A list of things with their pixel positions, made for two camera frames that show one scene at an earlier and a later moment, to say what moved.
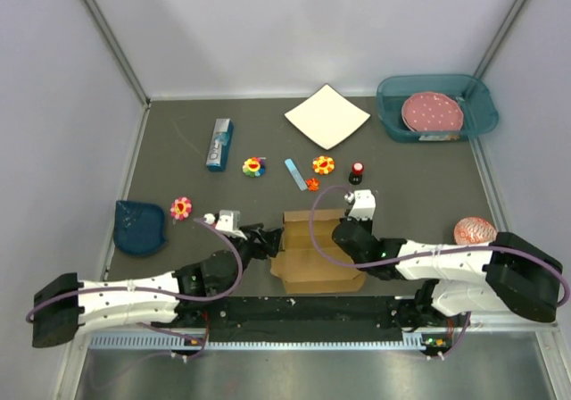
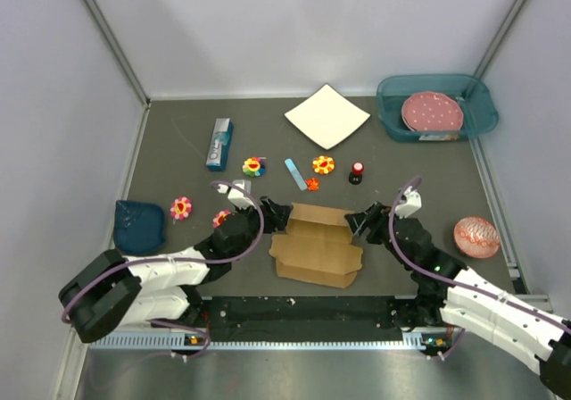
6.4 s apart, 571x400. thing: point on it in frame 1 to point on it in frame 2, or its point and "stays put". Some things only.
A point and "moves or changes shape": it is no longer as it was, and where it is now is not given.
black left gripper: [268, 240] to [275, 216]
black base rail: [423, 320] stays put
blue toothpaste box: [220, 145] stays put
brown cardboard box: [302, 265] moves or changes shape
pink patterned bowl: [474, 230] stays put
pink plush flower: [180, 208] stays put
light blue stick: [296, 174] stays put
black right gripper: [368, 223] to [374, 218]
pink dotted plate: [432, 112] stays put
